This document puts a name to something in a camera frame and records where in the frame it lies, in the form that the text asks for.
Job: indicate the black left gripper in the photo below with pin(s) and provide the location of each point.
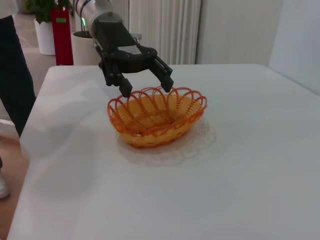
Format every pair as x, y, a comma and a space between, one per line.
117, 42

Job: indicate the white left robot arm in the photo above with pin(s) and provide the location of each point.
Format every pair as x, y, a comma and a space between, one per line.
100, 10

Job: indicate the white ribbed radiator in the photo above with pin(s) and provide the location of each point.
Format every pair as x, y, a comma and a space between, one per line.
170, 30

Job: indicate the red fire extinguisher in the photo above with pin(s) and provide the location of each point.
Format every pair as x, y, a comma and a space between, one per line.
62, 40

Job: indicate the small white plant pot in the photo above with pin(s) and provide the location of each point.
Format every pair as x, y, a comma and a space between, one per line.
45, 37

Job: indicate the green leafy plant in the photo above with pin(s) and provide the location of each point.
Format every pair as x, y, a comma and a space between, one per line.
45, 8

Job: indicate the dark trouser leg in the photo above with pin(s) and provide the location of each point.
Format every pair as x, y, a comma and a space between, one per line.
15, 75

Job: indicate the white partition board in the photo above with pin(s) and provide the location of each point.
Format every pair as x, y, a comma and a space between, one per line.
297, 37

